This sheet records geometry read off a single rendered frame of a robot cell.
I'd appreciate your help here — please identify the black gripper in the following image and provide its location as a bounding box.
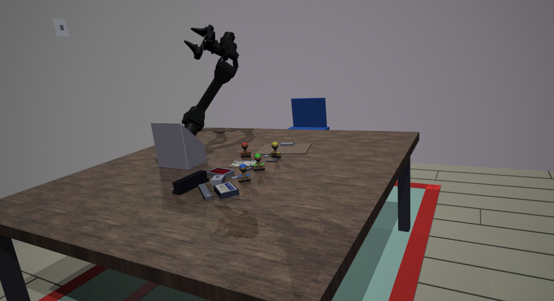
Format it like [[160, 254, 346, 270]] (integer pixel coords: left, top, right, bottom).
[[184, 24, 219, 60]]

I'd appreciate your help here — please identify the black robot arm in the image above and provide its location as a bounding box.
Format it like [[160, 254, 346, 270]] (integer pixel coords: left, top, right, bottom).
[[182, 30, 239, 136]]

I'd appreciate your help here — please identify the tan clipboard with grey clip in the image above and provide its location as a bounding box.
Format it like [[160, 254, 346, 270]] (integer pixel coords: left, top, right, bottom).
[[255, 142, 312, 155]]

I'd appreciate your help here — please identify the blue-topped date stamp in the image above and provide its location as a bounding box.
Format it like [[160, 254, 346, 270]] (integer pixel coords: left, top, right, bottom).
[[238, 164, 251, 183]]

